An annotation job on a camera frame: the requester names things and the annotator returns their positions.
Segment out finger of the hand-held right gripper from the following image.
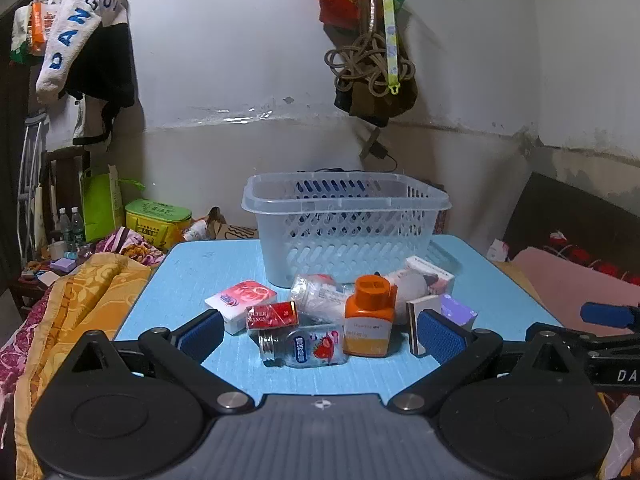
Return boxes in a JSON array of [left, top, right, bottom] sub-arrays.
[[557, 331, 640, 359], [580, 302, 640, 330]]

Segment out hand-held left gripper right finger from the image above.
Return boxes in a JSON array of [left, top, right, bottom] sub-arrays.
[[388, 309, 585, 415]]

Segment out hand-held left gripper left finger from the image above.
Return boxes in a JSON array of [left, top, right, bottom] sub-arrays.
[[70, 309, 255, 415]]

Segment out purple white small box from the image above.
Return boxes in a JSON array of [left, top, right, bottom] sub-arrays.
[[405, 294, 479, 357]]

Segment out red white tissue packet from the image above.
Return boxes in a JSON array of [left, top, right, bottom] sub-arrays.
[[204, 280, 280, 335]]

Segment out white box with picture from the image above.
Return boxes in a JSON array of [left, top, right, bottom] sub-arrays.
[[384, 255, 457, 307]]

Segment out red cigarette box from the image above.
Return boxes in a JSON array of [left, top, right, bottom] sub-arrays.
[[245, 302, 300, 331]]

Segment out orange pill bottle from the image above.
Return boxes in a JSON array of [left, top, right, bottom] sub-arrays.
[[343, 274, 399, 359]]

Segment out clear bottle strawberry label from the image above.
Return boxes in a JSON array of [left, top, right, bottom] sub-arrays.
[[258, 324, 350, 369]]

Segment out plastic-wrapped white roll pack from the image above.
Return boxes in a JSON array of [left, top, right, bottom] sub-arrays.
[[291, 273, 357, 326]]

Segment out white plastic basket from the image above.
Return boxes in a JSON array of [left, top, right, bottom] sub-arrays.
[[241, 172, 452, 289]]

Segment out pink blanket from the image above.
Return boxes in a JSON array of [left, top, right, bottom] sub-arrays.
[[512, 247, 640, 332]]

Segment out red floral dark cloth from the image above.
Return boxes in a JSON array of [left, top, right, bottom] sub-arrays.
[[547, 230, 640, 287]]

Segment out white red snack packet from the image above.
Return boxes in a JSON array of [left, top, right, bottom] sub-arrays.
[[182, 219, 211, 242]]

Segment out dark wooden headboard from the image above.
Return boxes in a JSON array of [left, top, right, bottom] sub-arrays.
[[502, 172, 640, 282]]

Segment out brown cardboard box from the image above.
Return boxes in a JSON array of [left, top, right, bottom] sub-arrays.
[[207, 206, 260, 241]]

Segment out magenta floral blanket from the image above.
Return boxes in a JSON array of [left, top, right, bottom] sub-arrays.
[[0, 226, 169, 443]]

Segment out yellow-green tin box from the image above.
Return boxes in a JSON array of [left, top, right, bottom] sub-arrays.
[[124, 199, 194, 252]]

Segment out orange patterned blanket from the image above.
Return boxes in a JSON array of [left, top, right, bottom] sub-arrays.
[[14, 252, 154, 480]]

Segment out green paper bag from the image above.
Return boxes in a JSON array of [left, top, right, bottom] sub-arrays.
[[79, 164, 147, 244]]

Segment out metal crutch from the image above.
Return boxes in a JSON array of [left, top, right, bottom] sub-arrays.
[[14, 112, 49, 262]]

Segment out white black-trimmed garment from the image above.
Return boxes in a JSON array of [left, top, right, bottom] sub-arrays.
[[72, 94, 122, 147]]

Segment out black hanging garment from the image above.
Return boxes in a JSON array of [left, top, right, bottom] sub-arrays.
[[64, 19, 137, 112]]

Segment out white orange printed bag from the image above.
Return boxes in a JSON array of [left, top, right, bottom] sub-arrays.
[[9, 0, 65, 67]]

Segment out black power adapter with cable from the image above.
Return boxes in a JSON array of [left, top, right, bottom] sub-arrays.
[[359, 127, 399, 174]]

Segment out brown rope coil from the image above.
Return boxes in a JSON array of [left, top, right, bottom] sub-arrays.
[[323, 0, 417, 99]]

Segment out yellow-green strap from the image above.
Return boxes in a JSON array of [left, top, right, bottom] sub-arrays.
[[377, 0, 404, 96]]

